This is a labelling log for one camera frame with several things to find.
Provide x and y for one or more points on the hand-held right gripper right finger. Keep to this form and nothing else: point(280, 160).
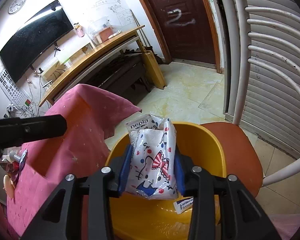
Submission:
point(179, 171)

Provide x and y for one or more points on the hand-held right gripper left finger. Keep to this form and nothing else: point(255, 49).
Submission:
point(126, 166)

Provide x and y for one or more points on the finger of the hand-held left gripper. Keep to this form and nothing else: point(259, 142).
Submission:
point(35, 128)

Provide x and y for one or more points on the patterned tissue pack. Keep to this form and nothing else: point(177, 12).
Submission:
point(152, 160)

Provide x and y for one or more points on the small white blue-print packet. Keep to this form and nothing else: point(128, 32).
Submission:
point(183, 205)

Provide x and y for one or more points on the yellow plastic basin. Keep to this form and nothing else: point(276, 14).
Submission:
point(209, 150)

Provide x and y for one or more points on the beige comb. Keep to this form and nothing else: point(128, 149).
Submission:
point(9, 185)

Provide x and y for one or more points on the eye chart poster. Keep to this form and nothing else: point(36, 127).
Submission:
point(11, 90)

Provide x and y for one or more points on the pink star-print tablecloth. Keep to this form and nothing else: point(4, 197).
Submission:
point(85, 120)

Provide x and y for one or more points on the beige cardboard box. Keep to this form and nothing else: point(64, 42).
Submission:
point(51, 70)

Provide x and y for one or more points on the white chair with orange seat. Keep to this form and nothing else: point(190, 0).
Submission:
point(239, 150)

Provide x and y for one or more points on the dark bench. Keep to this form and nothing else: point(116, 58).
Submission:
point(122, 70)

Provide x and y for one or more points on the long wooden desk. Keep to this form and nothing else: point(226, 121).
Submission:
point(100, 51)

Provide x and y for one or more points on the pink cup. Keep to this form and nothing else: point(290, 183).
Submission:
point(79, 32)

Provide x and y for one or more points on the clear plastic container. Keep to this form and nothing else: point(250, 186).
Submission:
point(98, 30)

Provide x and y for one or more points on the white louvred shutter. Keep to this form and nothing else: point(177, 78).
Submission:
point(277, 85)

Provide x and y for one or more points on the dark red door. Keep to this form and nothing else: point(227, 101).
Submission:
point(179, 30)

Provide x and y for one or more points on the black wall television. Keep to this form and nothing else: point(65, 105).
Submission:
point(37, 40)

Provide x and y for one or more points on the round white wall clock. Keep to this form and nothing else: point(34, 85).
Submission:
point(16, 4)

